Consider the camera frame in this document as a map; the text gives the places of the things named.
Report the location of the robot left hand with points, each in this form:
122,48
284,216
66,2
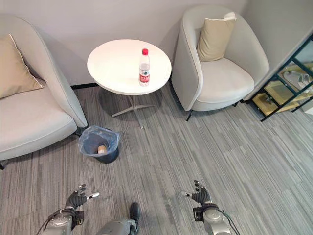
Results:
75,197

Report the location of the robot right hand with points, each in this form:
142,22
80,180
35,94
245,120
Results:
201,194

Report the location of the small dark trash bin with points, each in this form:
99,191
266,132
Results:
104,153

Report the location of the translucent blue bin bag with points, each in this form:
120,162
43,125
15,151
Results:
97,139

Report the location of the round white tea table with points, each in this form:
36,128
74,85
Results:
129,67

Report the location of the silver robot leg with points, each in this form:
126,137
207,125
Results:
117,227

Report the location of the brown paper cup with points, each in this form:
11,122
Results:
102,149

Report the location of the dark robot foot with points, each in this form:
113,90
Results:
134,211

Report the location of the light grey armchair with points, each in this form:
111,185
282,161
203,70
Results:
220,71
31,98

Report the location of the red-capped plastic water bottle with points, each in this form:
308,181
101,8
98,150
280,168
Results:
144,68

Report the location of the black metal shelf rack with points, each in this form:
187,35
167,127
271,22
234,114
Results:
286,83

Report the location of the beige cushion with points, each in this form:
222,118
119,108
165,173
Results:
214,39
14,68

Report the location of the white slipper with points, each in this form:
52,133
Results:
304,80

